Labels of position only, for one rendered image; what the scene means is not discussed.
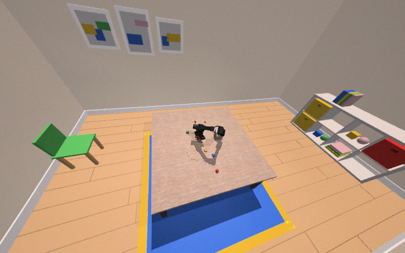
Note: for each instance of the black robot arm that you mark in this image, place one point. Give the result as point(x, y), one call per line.
point(201, 127)

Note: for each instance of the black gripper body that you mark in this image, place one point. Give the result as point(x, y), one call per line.
point(201, 135)

